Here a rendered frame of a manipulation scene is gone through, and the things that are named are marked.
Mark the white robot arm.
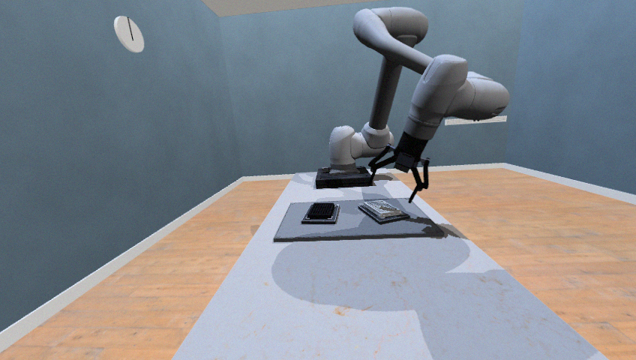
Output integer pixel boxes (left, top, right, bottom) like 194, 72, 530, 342
322, 7, 510, 176

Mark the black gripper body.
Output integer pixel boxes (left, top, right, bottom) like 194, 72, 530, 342
393, 132, 428, 162

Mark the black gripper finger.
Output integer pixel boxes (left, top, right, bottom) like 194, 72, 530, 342
368, 144, 398, 186
409, 157, 430, 203

